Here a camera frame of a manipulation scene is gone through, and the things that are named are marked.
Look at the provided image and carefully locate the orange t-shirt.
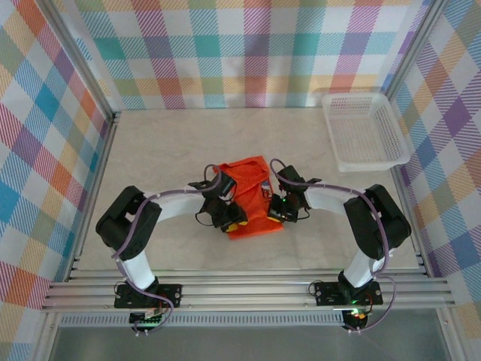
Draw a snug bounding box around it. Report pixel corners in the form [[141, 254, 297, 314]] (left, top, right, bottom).
[[213, 156, 286, 241]]

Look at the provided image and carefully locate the grey metal sheet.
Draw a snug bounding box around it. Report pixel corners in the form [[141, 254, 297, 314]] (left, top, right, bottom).
[[48, 325, 452, 361]]

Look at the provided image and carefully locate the white plastic basket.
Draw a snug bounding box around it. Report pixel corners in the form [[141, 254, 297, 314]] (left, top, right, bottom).
[[321, 92, 411, 173]]

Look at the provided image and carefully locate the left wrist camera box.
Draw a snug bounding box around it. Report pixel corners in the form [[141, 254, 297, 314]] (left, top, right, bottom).
[[210, 171, 237, 199]]

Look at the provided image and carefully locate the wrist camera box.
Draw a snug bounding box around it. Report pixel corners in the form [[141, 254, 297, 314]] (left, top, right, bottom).
[[210, 171, 237, 199], [275, 164, 304, 189]]

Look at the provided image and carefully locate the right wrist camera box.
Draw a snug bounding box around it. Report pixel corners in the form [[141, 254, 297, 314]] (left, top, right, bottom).
[[275, 164, 304, 189]]

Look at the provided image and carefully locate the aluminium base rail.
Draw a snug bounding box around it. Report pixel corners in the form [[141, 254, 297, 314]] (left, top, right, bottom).
[[40, 267, 455, 313]]

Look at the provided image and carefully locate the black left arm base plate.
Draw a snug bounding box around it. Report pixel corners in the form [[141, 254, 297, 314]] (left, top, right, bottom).
[[113, 284, 183, 310]]

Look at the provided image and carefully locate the slotted grey cable duct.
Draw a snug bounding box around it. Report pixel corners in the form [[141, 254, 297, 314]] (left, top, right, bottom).
[[59, 314, 345, 327]]

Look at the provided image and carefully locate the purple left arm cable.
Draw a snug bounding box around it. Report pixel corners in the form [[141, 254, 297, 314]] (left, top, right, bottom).
[[114, 163, 222, 335]]

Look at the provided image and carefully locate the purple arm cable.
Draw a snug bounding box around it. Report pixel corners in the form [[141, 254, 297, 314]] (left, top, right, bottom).
[[114, 163, 222, 335], [269, 157, 398, 335]]

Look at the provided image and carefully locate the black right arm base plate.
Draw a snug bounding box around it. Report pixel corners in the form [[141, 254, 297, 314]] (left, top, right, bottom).
[[313, 281, 384, 308]]

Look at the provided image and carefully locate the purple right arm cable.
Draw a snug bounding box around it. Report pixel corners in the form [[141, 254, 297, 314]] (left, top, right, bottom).
[[269, 157, 398, 335]]

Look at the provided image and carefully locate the aluminium side rail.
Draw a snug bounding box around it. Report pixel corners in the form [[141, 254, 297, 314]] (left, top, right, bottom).
[[64, 112, 122, 283], [390, 165, 429, 278]]

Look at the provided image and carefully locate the aluminium frame post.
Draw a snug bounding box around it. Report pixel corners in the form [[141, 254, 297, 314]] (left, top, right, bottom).
[[381, 0, 452, 102], [35, 0, 122, 118]]

